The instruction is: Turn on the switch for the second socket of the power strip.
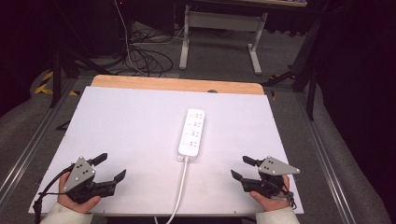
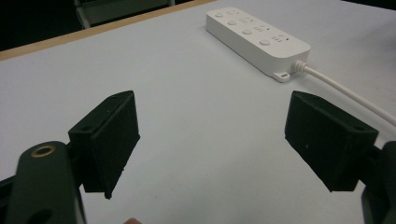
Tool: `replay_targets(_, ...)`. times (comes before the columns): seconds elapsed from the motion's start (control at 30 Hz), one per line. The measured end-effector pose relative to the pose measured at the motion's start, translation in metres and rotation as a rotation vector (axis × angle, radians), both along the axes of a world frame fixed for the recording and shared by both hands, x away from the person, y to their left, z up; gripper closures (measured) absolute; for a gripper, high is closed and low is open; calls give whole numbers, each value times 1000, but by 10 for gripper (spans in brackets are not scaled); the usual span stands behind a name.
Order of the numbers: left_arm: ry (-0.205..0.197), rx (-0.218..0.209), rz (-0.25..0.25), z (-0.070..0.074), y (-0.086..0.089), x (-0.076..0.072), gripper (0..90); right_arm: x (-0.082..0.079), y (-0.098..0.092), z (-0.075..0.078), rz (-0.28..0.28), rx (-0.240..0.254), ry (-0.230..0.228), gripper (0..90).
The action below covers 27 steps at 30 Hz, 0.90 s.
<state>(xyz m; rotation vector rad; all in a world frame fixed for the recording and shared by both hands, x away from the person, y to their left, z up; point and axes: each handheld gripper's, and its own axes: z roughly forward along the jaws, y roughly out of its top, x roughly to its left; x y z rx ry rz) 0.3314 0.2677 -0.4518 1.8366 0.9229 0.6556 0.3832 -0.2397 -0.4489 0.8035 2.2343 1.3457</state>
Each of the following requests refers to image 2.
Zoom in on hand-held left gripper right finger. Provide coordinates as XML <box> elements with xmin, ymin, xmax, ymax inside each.
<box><xmin>284</xmin><ymin>90</ymin><xmax>379</xmax><ymax>193</ymax></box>

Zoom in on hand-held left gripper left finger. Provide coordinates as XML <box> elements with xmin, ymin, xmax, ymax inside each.
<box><xmin>67</xmin><ymin>90</ymin><xmax>141</xmax><ymax>200</ymax></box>

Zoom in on white power strip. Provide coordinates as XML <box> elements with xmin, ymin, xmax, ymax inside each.
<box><xmin>205</xmin><ymin>7</ymin><xmax>311</xmax><ymax>83</ymax></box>

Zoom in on white power strip cable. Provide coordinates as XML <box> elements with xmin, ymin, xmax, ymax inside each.
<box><xmin>291</xmin><ymin>60</ymin><xmax>396</xmax><ymax>128</ymax></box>

